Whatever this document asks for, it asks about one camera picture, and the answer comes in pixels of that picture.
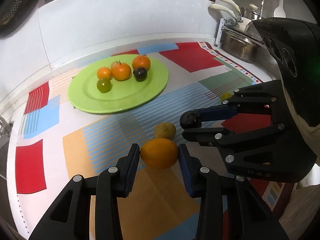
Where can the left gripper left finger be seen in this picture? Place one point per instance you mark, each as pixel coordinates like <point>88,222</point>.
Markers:
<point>68,215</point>

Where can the orange on plate right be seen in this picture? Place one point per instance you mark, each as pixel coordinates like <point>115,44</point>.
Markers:
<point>141,61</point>

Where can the pale small fruit behind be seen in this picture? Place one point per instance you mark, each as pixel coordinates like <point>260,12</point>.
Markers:
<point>114,64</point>

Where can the lime green plate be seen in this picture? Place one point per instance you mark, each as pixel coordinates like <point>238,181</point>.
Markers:
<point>84,95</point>

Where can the cream pan handle upper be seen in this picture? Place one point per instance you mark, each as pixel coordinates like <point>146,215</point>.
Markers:
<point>231,2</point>

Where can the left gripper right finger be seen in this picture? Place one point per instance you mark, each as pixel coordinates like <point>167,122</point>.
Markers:
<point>249,217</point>

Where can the colourful patterned table mat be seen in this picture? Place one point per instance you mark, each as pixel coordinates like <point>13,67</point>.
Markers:
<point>56,141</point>

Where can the large orange with stem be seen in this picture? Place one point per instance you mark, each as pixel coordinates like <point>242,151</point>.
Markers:
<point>122,72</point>

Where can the white hanging spatula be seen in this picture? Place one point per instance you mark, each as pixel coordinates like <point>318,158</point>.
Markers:
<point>279,11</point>

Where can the dark plum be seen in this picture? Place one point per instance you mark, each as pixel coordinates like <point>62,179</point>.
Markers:
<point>140,74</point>
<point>190,119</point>

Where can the steel pot on rack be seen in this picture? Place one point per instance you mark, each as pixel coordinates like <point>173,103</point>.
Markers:
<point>239,46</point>

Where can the cream pan handle lower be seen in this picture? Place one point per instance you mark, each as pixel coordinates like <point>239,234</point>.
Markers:
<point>222,8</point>

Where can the yellowish brown round fruit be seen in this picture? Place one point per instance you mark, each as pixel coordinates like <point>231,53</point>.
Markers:
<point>165,130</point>

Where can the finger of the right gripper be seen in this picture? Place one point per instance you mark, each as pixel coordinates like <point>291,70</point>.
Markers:
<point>205,136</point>
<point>216,113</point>

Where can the cream pan handle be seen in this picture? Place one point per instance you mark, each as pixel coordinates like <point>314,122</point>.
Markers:
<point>222,8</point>
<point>231,2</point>

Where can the small yellow green fruit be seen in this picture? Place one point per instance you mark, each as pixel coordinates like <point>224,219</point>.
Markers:
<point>225,96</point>

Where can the dark plum on plate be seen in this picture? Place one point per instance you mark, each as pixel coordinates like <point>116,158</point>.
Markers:
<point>140,74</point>

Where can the small orange on plate left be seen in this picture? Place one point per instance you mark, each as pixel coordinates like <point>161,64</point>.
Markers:
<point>104,73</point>

